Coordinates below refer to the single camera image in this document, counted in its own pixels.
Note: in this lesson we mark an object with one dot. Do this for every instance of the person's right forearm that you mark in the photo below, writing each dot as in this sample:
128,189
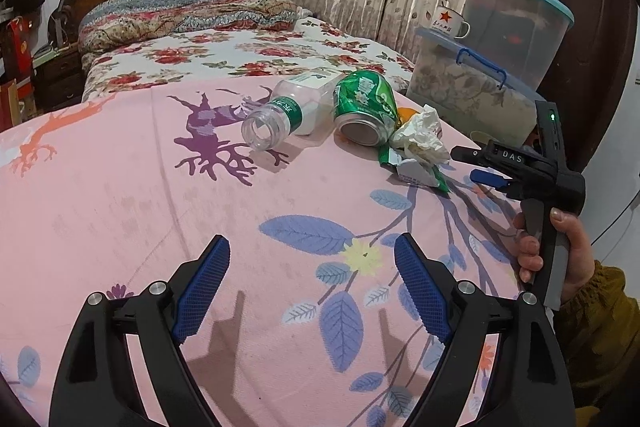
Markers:
600,332

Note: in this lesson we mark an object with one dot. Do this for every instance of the white enamel mug red star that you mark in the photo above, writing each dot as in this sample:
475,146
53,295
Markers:
447,22

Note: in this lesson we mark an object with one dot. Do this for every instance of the floral quilt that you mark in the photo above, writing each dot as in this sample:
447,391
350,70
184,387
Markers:
175,12

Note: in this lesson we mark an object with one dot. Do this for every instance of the dark wooden nightstand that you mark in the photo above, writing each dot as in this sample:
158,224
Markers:
57,77

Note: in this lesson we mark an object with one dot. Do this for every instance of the crushed green drink can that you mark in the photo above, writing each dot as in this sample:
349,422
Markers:
365,99

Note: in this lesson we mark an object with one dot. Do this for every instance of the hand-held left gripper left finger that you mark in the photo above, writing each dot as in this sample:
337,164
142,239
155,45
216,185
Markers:
200,292

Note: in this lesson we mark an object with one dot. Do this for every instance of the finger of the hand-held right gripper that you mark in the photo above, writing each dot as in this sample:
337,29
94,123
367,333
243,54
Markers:
464,154
492,180

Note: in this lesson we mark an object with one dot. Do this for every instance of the floral bed sheet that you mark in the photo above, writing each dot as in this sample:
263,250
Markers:
225,52

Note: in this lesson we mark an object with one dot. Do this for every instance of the white tissue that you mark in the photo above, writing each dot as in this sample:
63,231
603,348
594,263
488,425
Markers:
420,134

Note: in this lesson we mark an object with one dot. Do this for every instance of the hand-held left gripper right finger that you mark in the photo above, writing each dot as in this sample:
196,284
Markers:
425,292

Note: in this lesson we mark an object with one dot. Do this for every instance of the large clear storage box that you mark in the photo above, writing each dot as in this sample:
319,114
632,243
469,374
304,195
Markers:
515,27

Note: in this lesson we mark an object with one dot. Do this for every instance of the dark brown wardrobe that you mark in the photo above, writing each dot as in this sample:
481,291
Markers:
600,32

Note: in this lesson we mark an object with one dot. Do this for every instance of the red gift bag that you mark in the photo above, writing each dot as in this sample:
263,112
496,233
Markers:
15,42

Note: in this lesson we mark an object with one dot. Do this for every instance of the clear plastic bottle green label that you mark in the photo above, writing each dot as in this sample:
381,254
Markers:
300,107

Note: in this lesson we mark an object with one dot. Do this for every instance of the person's right hand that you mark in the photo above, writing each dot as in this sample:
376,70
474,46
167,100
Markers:
575,247

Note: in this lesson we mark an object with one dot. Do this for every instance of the green snack wrapper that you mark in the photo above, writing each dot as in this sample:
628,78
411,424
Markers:
415,172

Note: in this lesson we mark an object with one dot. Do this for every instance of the pink leaf print blanket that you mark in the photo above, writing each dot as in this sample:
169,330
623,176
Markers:
150,207

